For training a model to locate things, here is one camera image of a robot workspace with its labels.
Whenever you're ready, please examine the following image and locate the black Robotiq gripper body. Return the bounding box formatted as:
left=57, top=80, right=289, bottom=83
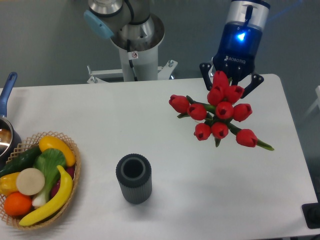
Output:
left=213, top=23, right=263, bottom=83

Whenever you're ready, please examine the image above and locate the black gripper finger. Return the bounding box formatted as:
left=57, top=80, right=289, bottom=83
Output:
left=241, top=73, right=265, bottom=99
left=199, top=61, right=214, bottom=91

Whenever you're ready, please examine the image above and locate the red tulip bouquet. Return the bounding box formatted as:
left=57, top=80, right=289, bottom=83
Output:
left=168, top=71, right=274, bottom=151

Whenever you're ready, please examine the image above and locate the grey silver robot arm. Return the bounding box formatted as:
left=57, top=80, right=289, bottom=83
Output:
left=83, top=0, right=270, bottom=96

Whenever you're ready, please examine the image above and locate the dark grey ribbed vase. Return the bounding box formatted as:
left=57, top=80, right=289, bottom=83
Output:
left=115, top=153, right=152, bottom=204

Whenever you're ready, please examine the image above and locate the white furniture part right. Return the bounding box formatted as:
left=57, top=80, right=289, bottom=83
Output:
left=297, top=85, right=320, bottom=127

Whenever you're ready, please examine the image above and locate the black device at edge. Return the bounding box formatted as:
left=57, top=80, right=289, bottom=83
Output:
left=301, top=202, right=320, bottom=229

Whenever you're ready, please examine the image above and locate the dark red vegetable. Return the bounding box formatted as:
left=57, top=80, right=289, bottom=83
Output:
left=50, top=166, right=75, bottom=199

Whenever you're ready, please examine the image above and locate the green bok choy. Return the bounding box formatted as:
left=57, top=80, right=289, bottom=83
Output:
left=32, top=148, right=66, bottom=209

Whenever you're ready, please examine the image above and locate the yellow banana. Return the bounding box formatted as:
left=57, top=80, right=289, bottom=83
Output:
left=19, top=165, right=73, bottom=227

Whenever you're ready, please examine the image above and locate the woven wicker basket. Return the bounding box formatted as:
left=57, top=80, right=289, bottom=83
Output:
left=0, top=131, right=81, bottom=231

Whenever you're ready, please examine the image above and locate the green cucumber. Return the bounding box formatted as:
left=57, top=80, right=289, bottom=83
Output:
left=0, top=145, right=42, bottom=177

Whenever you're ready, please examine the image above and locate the beige round slice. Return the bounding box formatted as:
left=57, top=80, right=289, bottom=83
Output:
left=15, top=168, right=45, bottom=196

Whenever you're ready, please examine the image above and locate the yellow bell pepper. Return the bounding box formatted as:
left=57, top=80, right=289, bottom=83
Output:
left=0, top=172, right=20, bottom=196

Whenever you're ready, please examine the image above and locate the orange fruit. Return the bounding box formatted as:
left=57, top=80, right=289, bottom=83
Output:
left=3, top=192, right=32, bottom=216

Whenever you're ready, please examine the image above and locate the white metal base frame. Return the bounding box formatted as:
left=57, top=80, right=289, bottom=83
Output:
left=87, top=59, right=178, bottom=84

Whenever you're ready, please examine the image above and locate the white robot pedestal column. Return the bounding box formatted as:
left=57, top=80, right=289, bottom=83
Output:
left=111, top=13, right=165, bottom=82

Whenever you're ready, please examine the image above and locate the black cable on pedestal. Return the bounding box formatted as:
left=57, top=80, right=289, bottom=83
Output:
left=126, top=39, right=139, bottom=82

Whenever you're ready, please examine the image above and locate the blue handled saucepan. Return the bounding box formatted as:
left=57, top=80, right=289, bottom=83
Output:
left=0, top=72, right=22, bottom=169

